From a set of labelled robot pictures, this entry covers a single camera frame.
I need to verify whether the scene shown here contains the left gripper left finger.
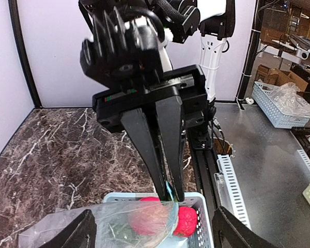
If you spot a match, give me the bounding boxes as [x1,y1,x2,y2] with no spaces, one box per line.
[40,209,97,248]

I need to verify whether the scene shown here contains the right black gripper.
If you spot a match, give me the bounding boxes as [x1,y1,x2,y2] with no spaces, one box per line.
[92,65,207,202]

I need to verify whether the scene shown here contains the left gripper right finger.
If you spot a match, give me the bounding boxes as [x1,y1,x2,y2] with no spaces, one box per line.
[211,206,276,247]

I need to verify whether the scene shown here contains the clear zip top bag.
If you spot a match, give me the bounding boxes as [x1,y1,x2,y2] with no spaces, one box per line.
[18,180,180,248]

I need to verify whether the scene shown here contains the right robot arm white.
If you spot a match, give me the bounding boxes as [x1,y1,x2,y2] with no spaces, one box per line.
[78,1,235,202]

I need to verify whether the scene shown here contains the light blue plastic basket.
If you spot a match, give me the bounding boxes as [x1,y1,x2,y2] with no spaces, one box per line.
[103,192,214,248]

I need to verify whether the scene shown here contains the red raspberry toy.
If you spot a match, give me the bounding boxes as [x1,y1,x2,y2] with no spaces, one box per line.
[173,207,198,238]

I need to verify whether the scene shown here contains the red apple toy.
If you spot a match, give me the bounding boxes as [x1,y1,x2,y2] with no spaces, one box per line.
[128,197,171,235]

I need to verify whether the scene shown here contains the cardboard box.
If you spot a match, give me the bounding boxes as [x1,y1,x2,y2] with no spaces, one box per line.
[255,65,308,91]

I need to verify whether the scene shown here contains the background blue basket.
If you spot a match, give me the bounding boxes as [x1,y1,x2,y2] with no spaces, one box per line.
[252,81,310,129]

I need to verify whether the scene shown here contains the crumpled clear plastic bags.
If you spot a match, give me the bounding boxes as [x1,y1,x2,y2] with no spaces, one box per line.
[269,82,310,116]

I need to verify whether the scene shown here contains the grey slotted cable duct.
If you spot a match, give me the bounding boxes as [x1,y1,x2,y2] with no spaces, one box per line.
[218,155,251,229]

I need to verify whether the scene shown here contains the black aluminium frame rail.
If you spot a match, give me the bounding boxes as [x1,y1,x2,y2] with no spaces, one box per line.
[188,127,221,219]

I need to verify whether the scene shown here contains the right black frame post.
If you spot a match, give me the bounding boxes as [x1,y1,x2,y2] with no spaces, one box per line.
[236,0,266,103]

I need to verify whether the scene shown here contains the black frame post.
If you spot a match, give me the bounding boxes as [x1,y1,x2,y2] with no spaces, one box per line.
[236,0,266,103]
[8,0,43,109]

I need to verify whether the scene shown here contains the left black frame post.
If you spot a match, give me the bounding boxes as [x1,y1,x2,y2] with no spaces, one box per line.
[8,0,43,109]

